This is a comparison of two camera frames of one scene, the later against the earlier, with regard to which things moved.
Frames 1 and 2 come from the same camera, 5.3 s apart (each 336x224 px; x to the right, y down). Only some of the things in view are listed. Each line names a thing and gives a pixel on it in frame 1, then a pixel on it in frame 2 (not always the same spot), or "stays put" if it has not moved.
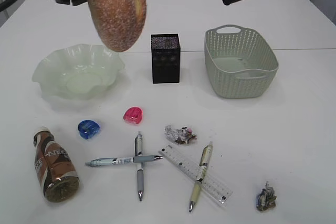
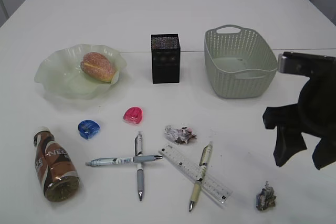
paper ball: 266,199 stays put
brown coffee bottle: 55,169 stays put
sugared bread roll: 118,11 to 97,66
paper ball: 181,136 stays put
